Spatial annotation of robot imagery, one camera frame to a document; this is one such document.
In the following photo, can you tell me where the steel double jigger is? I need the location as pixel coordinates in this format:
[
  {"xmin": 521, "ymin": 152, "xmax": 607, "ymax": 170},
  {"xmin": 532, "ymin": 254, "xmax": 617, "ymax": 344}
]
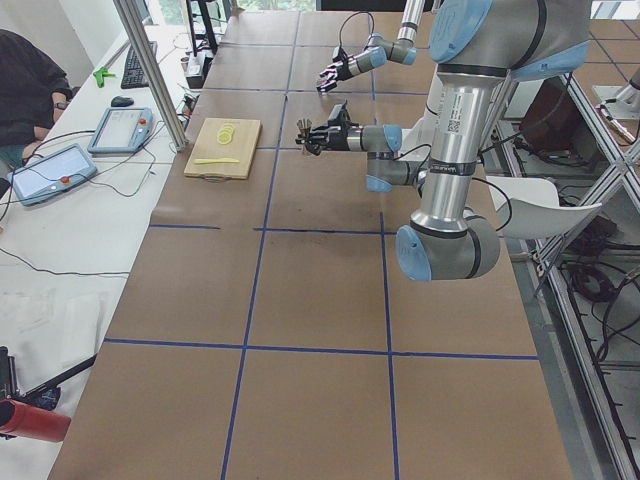
[{"xmin": 295, "ymin": 118, "xmax": 312, "ymax": 151}]

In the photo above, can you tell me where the blue teach pendant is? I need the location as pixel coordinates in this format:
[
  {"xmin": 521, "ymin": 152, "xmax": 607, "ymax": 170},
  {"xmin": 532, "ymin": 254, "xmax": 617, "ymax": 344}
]
[
  {"xmin": 87, "ymin": 107, "xmax": 153, "ymax": 156},
  {"xmin": 7, "ymin": 144, "xmax": 97, "ymax": 206}
]

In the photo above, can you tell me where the far blue teach pendant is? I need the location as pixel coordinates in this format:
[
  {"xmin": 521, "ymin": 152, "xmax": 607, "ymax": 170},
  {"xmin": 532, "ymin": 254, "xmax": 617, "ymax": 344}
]
[{"xmin": 87, "ymin": 107, "xmax": 153, "ymax": 156}]

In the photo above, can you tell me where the bamboo cutting board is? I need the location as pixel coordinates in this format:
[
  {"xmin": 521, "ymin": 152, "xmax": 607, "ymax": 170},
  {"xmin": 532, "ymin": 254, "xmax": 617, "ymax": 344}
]
[{"xmin": 184, "ymin": 118, "xmax": 261, "ymax": 180}]

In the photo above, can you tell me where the white plastic chair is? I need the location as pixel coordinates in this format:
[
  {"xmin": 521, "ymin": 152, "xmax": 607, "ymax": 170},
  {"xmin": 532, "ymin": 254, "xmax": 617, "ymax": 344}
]
[{"xmin": 487, "ymin": 176, "xmax": 602, "ymax": 240}]

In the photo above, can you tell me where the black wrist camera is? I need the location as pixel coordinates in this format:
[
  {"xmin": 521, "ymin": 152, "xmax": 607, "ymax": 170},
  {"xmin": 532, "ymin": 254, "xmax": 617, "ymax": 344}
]
[
  {"xmin": 332, "ymin": 45, "xmax": 348, "ymax": 62},
  {"xmin": 327, "ymin": 100, "xmax": 350, "ymax": 129}
]

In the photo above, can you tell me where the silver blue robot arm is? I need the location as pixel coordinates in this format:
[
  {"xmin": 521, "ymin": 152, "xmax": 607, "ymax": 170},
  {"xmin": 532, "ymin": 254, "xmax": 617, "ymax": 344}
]
[
  {"xmin": 296, "ymin": 1, "xmax": 591, "ymax": 281},
  {"xmin": 316, "ymin": 0, "xmax": 425, "ymax": 94}
]

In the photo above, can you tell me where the black computer mouse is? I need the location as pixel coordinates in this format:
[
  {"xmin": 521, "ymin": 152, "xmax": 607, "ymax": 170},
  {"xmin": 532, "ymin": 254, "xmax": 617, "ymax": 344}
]
[{"xmin": 110, "ymin": 96, "xmax": 134, "ymax": 108}]

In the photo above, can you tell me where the aluminium frame post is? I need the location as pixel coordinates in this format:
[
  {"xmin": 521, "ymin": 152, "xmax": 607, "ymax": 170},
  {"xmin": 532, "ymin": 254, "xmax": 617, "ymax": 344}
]
[{"xmin": 113, "ymin": 0, "xmax": 187, "ymax": 152}]

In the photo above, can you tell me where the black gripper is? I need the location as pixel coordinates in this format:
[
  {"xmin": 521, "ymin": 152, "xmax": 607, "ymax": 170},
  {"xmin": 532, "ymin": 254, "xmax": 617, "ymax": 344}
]
[
  {"xmin": 316, "ymin": 58, "xmax": 356, "ymax": 92},
  {"xmin": 298, "ymin": 126, "xmax": 349, "ymax": 156}
]

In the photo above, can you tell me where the red cylinder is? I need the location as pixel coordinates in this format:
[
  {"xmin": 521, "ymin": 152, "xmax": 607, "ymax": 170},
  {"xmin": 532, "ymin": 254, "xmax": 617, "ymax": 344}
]
[{"xmin": 1, "ymin": 399, "xmax": 71, "ymax": 443}]

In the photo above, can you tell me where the black pendant cable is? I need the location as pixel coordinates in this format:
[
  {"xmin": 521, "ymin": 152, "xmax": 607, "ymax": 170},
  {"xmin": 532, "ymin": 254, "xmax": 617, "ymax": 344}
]
[{"xmin": 0, "ymin": 119, "xmax": 166, "ymax": 277}]

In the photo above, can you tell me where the black tripod leg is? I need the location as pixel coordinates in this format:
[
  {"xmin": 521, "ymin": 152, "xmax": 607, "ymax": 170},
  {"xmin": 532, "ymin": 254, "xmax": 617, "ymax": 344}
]
[{"xmin": 22, "ymin": 354, "xmax": 97, "ymax": 403}]

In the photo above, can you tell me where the black keyboard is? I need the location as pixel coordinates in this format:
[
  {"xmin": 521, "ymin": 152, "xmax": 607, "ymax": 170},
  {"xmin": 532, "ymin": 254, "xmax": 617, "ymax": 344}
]
[{"xmin": 120, "ymin": 46, "xmax": 149, "ymax": 90}]

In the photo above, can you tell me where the yellow plastic knife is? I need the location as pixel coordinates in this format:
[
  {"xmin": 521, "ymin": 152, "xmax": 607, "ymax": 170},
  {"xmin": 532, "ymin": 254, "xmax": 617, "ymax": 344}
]
[{"xmin": 193, "ymin": 157, "xmax": 240, "ymax": 165}]

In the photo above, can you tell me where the green plastic clamp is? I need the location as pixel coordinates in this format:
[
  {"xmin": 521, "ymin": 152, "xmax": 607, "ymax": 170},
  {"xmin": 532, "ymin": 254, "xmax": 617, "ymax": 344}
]
[{"xmin": 93, "ymin": 66, "xmax": 115, "ymax": 88}]

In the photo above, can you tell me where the person in black sweater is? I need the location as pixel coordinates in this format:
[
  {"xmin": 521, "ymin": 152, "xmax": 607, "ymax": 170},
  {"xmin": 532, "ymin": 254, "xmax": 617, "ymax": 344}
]
[{"xmin": 1, "ymin": 29, "xmax": 73, "ymax": 169}]

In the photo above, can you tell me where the near blue teach pendant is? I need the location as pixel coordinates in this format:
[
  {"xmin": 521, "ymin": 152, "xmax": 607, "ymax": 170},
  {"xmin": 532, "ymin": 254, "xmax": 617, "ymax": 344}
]
[{"xmin": 7, "ymin": 144, "xmax": 97, "ymax": 206}]

